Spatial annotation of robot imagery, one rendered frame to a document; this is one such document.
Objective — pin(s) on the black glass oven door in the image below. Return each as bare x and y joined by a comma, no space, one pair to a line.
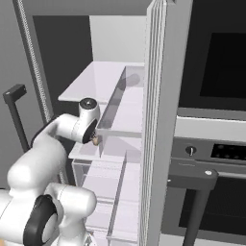
227,205

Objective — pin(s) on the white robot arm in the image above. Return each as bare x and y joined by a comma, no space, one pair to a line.
38,166

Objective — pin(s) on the grey fridge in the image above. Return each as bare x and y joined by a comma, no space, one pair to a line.
61,48

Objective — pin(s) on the round oven knob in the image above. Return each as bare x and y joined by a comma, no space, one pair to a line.
191,150

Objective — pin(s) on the black built-in microwave oven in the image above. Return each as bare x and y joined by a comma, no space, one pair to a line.
221,57

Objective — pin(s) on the small brown food piece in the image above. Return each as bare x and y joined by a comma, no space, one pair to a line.
95,140

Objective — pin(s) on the grey fridge door with ribbed edge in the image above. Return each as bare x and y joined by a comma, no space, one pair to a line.
169,96

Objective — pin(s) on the glass fridge shelf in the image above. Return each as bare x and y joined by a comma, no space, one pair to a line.
93,80
112,149

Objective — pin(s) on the steel oven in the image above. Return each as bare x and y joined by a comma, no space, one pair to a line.
205,128

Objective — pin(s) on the clear fridge drawer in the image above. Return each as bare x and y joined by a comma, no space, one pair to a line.
102,185

